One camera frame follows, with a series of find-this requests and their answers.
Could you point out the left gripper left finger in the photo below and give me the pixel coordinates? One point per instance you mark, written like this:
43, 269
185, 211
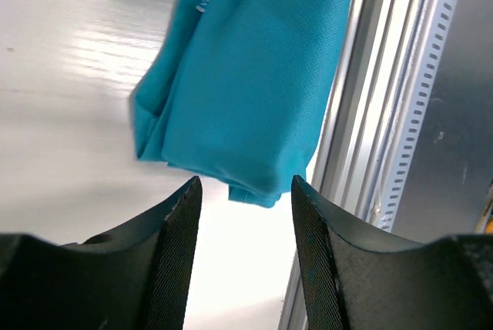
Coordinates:
133, 276

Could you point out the white slotted cable duct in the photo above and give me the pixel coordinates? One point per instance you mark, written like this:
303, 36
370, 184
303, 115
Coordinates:
416, 74

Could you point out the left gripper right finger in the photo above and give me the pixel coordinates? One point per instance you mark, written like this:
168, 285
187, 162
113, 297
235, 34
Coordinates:
357, 276

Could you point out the teal t-shirt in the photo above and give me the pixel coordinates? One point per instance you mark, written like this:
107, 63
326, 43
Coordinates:
239, 90

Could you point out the aluminium mounting rail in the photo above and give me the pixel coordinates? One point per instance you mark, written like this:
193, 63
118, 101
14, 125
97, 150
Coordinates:
363, 106

